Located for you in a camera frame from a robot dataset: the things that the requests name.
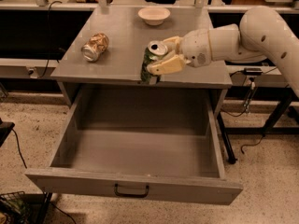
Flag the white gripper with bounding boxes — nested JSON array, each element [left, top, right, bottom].
[[147, 29, 211, 76]]

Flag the green soda can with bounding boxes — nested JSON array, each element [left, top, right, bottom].
[[140, 40, 168, 85]]

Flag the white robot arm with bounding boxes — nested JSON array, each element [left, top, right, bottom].
[[141, 7, 299, 96]]

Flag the grey drawer cabinet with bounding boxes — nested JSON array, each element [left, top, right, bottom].
[[51, 7, 232, 118]]

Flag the crushed brown can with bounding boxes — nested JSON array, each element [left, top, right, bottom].
[[81, 33, 109, 62]]

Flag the open grey top drawer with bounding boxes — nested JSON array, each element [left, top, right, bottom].
[[26, 88, 243, 205]]

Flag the white bowl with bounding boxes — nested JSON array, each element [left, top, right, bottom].
[[138, 7, 170, 26]]

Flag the black power adapter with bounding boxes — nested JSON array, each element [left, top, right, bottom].
[[243, 67, 263, 76]]

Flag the black table leg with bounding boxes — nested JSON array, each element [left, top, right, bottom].
[[217, 114, 237, 164]]

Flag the black object at left edge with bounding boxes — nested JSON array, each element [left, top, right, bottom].
[[0, 119, 15, 146]]

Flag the black floor cable right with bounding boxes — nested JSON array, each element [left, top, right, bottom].
[[239, 131, 269, 155]]

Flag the black cable on left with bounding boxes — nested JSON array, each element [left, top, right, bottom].
[[36, 0, 64, 79]]

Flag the black drawer handle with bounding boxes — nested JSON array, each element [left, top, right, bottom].
[[114, 184, 150, 199]]

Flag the black wire basket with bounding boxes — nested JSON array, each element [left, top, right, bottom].
[[0, 191, 31, 224]]

